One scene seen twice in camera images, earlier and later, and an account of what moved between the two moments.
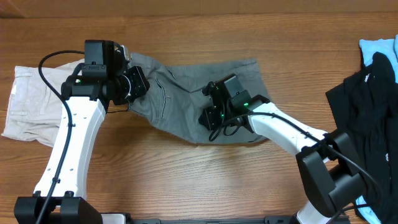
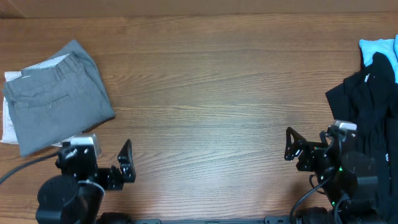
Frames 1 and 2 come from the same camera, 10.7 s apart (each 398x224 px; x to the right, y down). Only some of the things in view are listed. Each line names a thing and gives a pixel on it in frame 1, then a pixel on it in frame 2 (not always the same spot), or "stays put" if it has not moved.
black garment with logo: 365,107 stays put
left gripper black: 140,84 to 115,180
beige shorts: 35,107 to 9,134
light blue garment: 388,47 stays put
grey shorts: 175,98 to 56,98
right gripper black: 209,117 to 310,150
